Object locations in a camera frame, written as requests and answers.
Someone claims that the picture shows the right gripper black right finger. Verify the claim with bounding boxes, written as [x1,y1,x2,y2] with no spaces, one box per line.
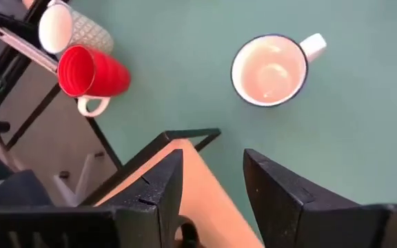
[243,148,397,248]

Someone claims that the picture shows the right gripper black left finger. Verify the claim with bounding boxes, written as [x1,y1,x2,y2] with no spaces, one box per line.
[0,148,185,248]

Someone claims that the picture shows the red ribbed mug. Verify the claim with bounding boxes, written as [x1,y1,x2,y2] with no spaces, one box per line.
[57,44,132,118]

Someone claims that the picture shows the white enamel mug dark rim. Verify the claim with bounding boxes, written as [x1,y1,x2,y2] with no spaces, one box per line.
[230,32,327,107]

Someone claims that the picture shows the grey patterned white mug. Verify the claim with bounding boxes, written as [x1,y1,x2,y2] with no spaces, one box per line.
[38,0,114,56]

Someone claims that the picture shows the green table mat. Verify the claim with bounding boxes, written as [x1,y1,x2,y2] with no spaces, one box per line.
[59,0,397,248]

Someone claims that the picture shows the grey metal bar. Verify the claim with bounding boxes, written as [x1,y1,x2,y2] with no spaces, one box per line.
[0,23,60,75]

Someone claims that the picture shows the black table frame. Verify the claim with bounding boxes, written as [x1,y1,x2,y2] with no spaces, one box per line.
[0,0,123,172]

